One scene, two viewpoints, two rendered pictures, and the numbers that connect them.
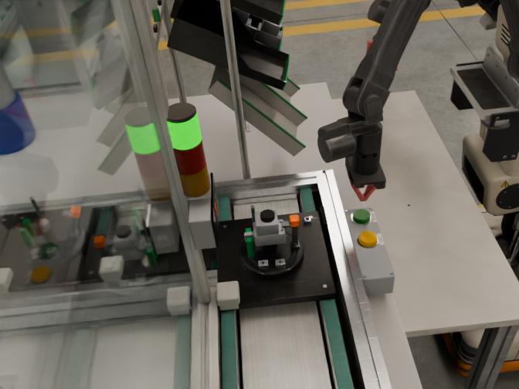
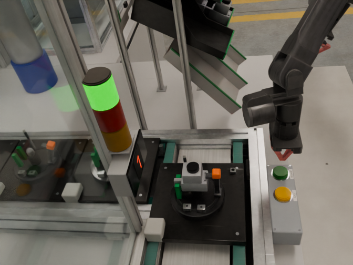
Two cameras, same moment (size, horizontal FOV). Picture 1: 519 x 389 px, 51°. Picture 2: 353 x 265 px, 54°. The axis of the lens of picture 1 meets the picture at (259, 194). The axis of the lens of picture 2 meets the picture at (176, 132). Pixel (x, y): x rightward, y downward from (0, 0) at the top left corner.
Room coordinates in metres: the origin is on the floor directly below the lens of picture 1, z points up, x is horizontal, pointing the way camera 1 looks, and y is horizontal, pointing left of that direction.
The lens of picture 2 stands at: (0.25, -0.12, 1.71)
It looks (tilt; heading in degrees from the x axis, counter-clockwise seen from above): 43 degrees down; 14
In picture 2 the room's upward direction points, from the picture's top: 10 degrees counter-clockwise
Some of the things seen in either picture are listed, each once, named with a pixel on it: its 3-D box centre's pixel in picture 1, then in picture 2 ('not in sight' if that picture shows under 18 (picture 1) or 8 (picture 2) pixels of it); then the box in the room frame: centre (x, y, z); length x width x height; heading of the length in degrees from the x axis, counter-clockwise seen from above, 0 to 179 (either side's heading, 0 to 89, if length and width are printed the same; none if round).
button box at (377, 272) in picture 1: (367, 248); (281, 202); (0.79, -0.23, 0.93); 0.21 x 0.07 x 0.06; 0
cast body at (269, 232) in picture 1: (263, 226); (189, 175); (0.77, 0.00, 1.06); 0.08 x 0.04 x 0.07; 90
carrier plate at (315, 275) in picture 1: (272, 257); (198, 199); (0.77, -0.01, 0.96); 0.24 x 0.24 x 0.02; 0
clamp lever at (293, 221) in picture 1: (290, 231); (213, 181); (0.77, -0.06, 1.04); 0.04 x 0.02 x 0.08; 90
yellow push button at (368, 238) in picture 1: (368, 239); (282, 194); (0.79, -0.23, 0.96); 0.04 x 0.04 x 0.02
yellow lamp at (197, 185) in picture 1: (193, 177); (116, 133); (0.69, 0.11, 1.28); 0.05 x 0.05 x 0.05
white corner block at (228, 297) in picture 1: (228, 295); (155, 230); (0.68, 0.09, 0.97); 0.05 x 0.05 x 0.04; 0
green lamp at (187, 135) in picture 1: (183, 127); (101, 90); (0.69, 0.11, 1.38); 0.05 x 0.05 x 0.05
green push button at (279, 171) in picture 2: (361, 217); (280, 173); (0.86, -0.23, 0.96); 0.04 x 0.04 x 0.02
